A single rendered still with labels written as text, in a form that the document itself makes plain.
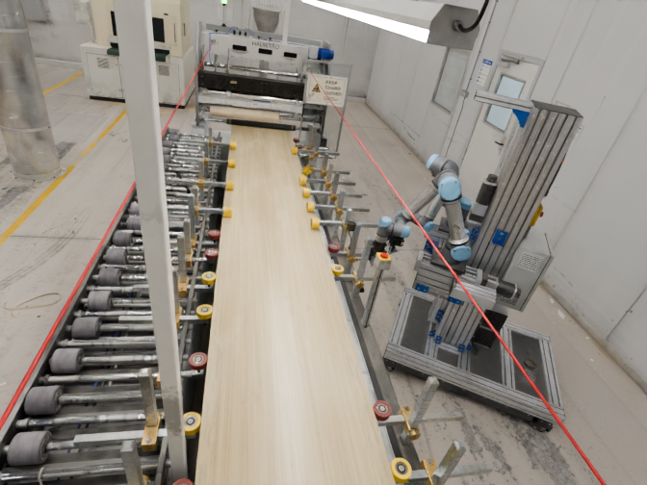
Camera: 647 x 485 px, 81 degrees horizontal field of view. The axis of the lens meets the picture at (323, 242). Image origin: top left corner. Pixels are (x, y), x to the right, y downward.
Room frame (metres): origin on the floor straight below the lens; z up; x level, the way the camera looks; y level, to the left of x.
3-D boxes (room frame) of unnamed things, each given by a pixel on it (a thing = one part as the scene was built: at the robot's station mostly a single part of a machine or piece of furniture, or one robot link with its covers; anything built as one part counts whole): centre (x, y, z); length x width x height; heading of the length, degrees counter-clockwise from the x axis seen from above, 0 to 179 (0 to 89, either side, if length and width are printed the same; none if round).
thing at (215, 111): (4.62, 1.00, 1.05); 1.43 x 0.12 x 0.12; 105
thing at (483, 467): (0.85, -0.64, 0.83); 0.43 x 0.03 x 0.04; 105
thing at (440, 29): (2.16, 0.11, 2.34); 2.40 x 0.12 x 0.08; 15
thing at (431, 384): (1.04, -0.53, 0.91); 0.03 x 0.03 x 0.48; 15
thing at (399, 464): (0.80, -0.44, 0.85); 0.08 x 0.08 x 0.11
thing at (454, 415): (1.10, -0.57, 0.81); 0.43 x 0.03 x 0.04; 105
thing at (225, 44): (4.90, 1.07, 0.95); 1.65 x 0.70 x 1.90; 105
